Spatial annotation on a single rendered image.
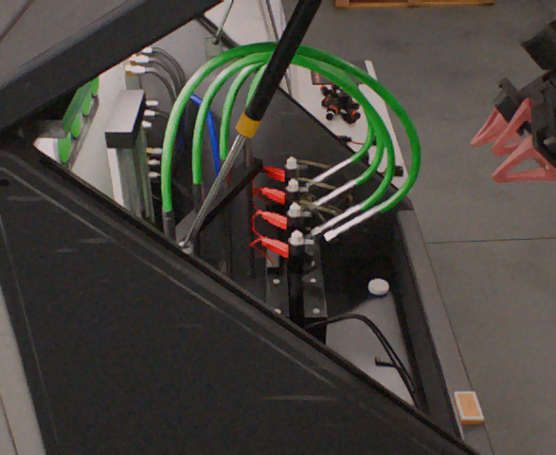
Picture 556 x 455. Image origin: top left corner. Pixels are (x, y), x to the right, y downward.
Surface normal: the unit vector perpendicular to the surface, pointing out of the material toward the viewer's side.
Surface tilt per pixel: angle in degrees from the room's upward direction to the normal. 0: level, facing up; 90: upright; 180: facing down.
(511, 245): 0
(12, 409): 90
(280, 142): 90
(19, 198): 90
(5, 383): 90
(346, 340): 0
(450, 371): 0
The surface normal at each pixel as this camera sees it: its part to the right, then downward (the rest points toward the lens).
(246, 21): 0.02, 0.57
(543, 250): 0.00, -0.82
